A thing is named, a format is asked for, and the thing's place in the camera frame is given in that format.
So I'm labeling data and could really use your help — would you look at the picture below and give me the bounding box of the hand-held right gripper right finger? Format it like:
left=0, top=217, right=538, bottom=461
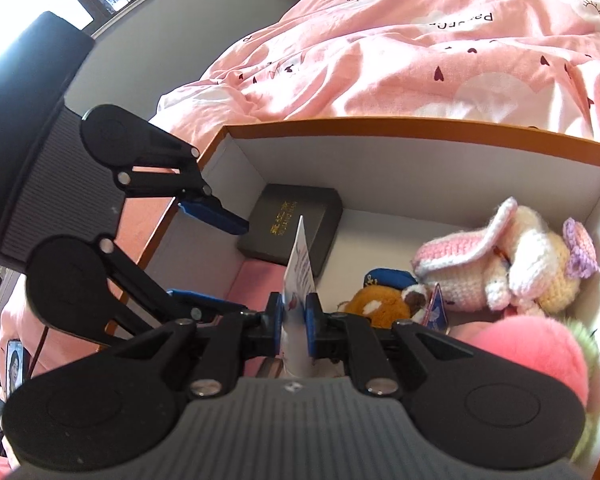
left=304, top=292, right=485, bottom=398

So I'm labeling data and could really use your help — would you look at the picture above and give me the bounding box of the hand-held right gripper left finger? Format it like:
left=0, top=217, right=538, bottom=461
left=107, top=292, right=284, bottom=397

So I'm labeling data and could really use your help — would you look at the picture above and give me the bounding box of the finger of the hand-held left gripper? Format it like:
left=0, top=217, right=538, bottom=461
left=95, top=237, right=248, bottom=349
left=116, top=124, right=251, bottom=236

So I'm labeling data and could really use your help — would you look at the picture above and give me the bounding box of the white hand cream tube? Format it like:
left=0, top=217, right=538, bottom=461
left=281, top=215, right=318, bottom=378

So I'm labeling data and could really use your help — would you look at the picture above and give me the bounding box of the pink card holder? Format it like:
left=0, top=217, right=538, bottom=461
left=225, top=259, right=287, bottom=313

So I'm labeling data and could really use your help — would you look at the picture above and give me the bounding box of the red panda plush toy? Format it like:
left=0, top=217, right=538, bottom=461
left=337, top=269, right=451, bottom=333

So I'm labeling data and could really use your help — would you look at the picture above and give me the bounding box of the dark gift box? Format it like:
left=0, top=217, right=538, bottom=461
left=236, top=183, right=344, bottom=278

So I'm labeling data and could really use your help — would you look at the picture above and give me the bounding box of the orange cardboard box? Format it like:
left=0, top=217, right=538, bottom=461
left=104, top=116, right=600, bottom=480

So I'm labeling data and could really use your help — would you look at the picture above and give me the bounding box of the pink peach plush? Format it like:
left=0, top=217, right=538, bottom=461
left=450, top=315, right=600, bottom=466

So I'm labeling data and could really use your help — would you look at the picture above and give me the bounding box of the window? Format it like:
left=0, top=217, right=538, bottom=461
left=0, top=0, right=181, bottom=86

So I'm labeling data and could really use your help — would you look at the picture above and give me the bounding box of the person's pink shirt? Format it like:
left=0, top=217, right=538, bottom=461
left=0, top=300, right=111, bottom=386

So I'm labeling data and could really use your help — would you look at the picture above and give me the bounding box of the crochet bunny doll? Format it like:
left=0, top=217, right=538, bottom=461
left=411, top=197, right=600, bottom=318

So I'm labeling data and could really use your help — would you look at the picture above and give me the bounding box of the photo card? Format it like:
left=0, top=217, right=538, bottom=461
left=5, top=340, right=31, bottom=396

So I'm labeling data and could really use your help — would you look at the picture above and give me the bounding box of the pink printed blanket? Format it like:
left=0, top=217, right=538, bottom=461
left=152, top=0, right=600, bottom=163

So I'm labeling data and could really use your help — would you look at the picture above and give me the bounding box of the dark red cable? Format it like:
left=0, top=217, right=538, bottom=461
left=27, top=325, right=51, bottom=377

